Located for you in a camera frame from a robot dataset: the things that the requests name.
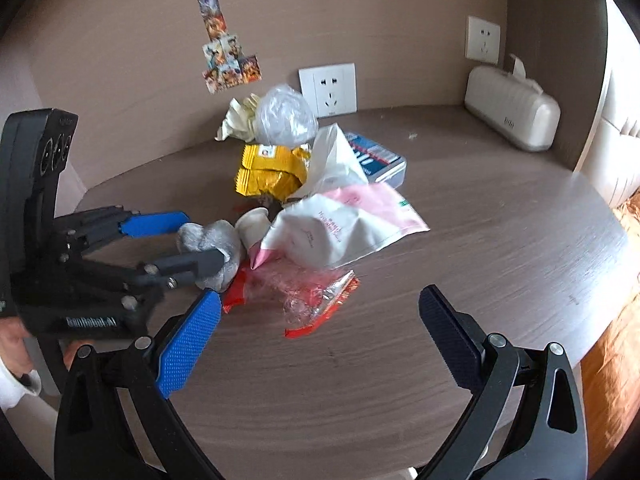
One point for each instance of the white and pink plastic bag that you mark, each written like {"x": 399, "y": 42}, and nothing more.
{"x": 315, "y": 235}

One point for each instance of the person's left forearm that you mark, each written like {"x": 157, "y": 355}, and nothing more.
{"x": 15, "y": 390}

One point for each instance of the cluster of wall stickers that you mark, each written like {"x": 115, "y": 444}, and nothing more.
{"x": 220, "y": 52}

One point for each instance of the person's left hand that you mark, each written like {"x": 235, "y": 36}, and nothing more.
{"x": 11, "y": 347}

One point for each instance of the blue white cardboard box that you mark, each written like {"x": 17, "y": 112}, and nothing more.
{"x": 386, "y": 160}

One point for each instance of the grey tissue wad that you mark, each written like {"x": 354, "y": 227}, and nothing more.
{"x": 220, "y": 237}

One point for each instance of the red clear plastic wrapper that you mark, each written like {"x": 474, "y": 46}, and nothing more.
{"x": 325, "y": 305}

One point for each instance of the white crumpled paper cup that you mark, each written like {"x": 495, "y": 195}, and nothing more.
{"x": 252, "y": 227}

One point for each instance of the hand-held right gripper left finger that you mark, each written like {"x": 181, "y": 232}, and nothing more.
{"x": 190, "y": 345}

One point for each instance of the yellow snack packet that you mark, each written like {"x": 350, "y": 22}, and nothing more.
{"x": 272, "y": 156}
{"x": 265, "y": 184}

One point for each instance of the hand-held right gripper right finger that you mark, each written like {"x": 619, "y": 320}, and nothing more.
{"x": 450, "y": 340}

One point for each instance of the orange blanket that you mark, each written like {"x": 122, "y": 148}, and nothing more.
{"x": 615, "y": 360}

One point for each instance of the clear crumpled plastic bag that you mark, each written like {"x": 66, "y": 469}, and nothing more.
{"x": 285, "y": 115}

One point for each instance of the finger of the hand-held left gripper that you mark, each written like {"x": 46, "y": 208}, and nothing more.
{"x": 155, "y": 223}
{"x": 195, "y": 262}

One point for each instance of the white narrow wall socket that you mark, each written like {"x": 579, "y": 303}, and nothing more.
{"x": 482, "y": 40}

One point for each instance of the cream crumpled glove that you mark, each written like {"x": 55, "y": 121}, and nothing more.
{"x": 240, "y": 120}

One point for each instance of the beige padded headboard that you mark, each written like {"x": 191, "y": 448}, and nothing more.
{"x": 620, "y": 160}

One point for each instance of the thin white plastic bag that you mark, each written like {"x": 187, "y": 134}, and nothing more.
{"x": 332, "y": 160}

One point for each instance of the white ribbed tissue box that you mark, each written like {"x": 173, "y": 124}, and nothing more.
{"x": 510, "y": 110}

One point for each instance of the white wide wall socket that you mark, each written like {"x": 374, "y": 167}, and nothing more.
{"x": 327, "y": 90}

